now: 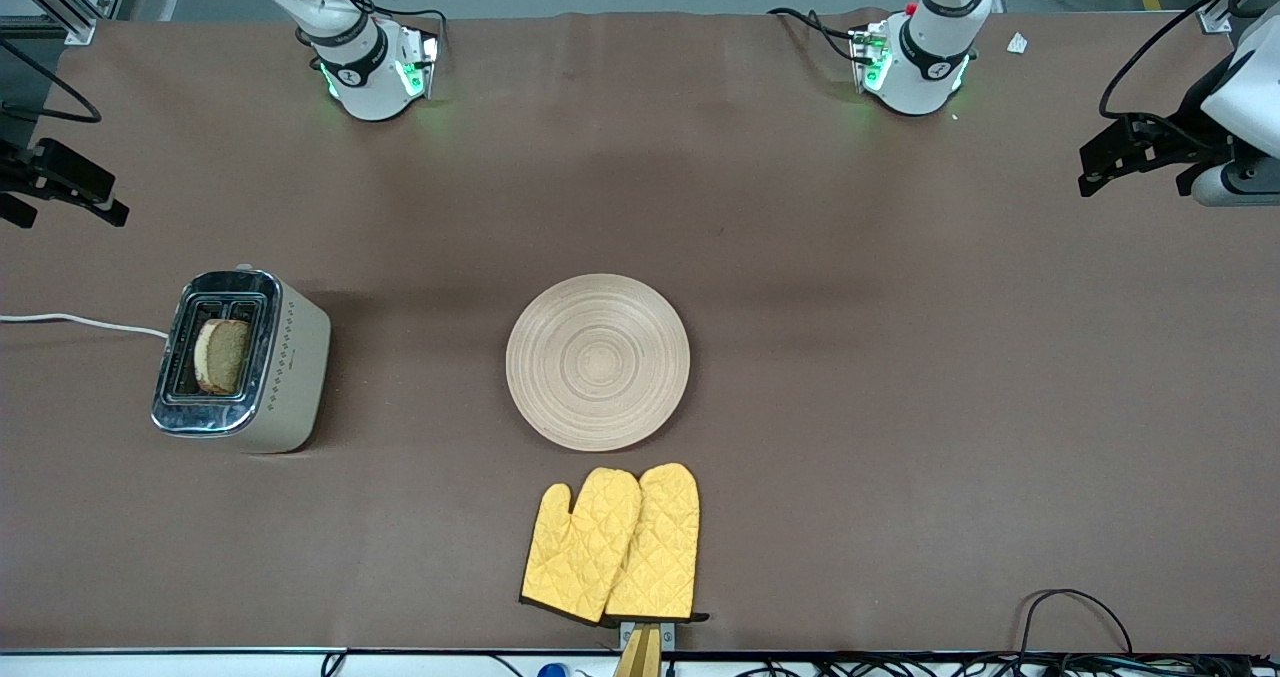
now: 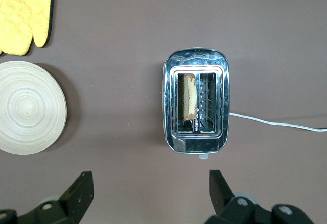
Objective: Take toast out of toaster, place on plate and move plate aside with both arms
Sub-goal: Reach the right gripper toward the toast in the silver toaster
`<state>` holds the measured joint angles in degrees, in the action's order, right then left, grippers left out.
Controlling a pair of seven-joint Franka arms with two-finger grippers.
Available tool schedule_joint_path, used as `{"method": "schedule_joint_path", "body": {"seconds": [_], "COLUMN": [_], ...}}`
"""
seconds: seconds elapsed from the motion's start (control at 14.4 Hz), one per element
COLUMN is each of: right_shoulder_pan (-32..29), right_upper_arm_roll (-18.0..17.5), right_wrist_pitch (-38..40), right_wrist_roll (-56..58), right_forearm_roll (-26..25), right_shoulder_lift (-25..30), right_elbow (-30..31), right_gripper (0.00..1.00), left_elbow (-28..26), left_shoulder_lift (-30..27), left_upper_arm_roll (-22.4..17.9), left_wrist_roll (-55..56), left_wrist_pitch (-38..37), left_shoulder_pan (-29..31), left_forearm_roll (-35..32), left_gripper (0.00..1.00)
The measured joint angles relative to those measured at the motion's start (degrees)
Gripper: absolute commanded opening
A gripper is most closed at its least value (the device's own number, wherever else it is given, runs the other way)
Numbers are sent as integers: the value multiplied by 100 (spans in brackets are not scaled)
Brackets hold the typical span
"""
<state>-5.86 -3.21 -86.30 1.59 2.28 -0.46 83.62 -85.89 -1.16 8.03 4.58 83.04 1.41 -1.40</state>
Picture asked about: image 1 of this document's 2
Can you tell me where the brown bread toast slice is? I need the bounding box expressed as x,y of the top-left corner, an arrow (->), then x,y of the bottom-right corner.
193,319 -> 253,396

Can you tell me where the round wooden plate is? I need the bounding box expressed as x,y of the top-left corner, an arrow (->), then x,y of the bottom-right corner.
506,274 -> 691,452

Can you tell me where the beige chrome two-slot toaster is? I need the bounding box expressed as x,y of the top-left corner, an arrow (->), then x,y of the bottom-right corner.
151,265 -> 332,455

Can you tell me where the brown table cover mat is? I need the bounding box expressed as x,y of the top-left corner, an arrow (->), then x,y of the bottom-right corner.
0,9 -> 1280,655

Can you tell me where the yellow quilted oven mitt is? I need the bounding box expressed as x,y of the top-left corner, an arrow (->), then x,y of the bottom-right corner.
520,467 -> 643,626
605,462 -> 710,626

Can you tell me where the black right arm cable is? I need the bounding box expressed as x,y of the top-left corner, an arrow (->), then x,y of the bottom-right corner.
0,41 -> 104,124

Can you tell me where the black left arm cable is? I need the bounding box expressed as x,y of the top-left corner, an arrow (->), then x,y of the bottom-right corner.
1099,0 -> 1280,148

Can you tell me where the white toaster power cord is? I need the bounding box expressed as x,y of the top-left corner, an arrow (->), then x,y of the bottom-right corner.
0,313 -> 169,340

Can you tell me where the black arm base cable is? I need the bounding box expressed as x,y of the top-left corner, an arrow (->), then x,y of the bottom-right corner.
767,7 -> 863,64

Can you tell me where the black looped cable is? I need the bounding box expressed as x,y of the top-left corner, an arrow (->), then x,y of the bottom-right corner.
1015,588 -> 1136,658

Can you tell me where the black cable bundle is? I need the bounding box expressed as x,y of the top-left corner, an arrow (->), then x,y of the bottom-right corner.
740,655 -> 1256,677

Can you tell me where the wooden post with metal bracket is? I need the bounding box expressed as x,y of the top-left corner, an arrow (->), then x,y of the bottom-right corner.
612,620 -> 677,677

